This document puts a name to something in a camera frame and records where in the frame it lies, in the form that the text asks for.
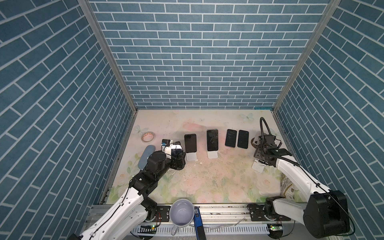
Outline white phone stand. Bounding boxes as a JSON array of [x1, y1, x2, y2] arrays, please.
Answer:
[[252, 159, 266, 173], [186, 153, 198, 162], [207, 151, 218, 159]]

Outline phone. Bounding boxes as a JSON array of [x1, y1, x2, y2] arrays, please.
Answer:
[[138, 145, 156, 170], [184, 134, 197, 153], [207, 129, 219, 152], [225, 129, 238, 148], [237, 130, 249, 149]]

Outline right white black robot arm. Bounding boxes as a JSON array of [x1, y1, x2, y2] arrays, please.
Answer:
[[254, 134, 355, 239]]

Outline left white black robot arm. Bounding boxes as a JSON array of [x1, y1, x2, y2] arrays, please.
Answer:
[[68, 140, 186, 240]]

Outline round black phone stand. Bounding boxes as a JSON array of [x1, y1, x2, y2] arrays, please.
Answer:
[[171, 160, 186, 171]]

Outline roll of tape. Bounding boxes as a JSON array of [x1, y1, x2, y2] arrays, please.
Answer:
[[141, 132, 155, 143]]

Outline white ceramic mug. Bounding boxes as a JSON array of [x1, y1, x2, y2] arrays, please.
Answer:
[[170, 199, 195, 236]]

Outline blue handheld tool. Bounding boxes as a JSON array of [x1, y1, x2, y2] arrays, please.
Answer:
[[194, 207, 207, 240]]

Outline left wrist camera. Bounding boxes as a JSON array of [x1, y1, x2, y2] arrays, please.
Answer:
[[161, 139, 171, 152]]

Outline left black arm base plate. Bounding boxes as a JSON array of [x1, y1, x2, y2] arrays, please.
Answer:
[[147, 205, 171, 223]]

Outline aluminium front rail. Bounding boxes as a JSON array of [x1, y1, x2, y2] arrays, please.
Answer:
[[83, 203, 294, 230]]

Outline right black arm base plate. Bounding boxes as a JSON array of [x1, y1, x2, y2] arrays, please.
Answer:
[[247, 204, 291, 222]]

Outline white slotted cable duct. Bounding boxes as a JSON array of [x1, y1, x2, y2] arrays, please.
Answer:
[[131, 224, 270, 237]]

